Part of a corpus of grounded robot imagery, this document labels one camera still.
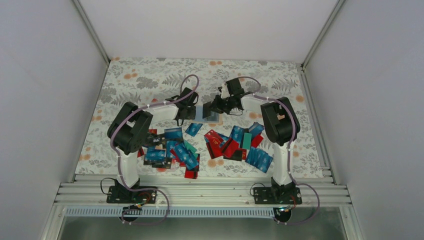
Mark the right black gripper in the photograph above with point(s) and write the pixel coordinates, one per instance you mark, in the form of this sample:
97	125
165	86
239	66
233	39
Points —
217	106

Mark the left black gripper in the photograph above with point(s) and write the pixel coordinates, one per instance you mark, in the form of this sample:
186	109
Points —
192	115

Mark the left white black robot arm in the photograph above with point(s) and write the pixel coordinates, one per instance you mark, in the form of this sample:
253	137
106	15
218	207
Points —
129	130

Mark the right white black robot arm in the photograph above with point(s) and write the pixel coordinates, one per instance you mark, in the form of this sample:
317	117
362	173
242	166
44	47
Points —
280	122

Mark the blue card upper centre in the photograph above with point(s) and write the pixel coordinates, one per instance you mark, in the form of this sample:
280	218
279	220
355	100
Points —
193	129

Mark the blue card upper right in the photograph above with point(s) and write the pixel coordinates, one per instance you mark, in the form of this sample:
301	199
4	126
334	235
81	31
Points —
237	133

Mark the green card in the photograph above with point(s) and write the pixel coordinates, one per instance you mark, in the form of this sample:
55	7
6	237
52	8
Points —
246	140

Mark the red card with chip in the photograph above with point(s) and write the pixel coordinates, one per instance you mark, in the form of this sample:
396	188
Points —
214	138

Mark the black VIP card left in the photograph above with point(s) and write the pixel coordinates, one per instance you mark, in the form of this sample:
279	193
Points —
157	139

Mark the blue card left lower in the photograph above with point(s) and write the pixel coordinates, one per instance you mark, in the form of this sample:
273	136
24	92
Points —
155	155

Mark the blue card stack right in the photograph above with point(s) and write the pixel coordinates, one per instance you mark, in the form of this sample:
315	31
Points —
259	159

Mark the red card bottom centre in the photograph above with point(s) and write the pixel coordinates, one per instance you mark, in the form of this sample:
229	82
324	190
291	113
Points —
191	173

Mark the floral patterned table mat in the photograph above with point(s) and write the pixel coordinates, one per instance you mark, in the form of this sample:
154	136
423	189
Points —
148	80

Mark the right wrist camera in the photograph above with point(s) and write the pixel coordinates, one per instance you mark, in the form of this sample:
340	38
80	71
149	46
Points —
224	92

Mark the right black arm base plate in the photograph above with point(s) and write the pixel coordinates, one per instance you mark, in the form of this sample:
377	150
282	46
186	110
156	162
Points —
275	196

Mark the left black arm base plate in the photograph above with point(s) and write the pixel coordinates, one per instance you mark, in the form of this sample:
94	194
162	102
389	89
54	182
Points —
121	195

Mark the aluminium rail frame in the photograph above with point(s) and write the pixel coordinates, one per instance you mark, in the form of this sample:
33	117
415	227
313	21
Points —
203	191

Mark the grey slotted cable duct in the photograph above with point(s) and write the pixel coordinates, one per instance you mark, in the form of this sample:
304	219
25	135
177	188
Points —
173	212

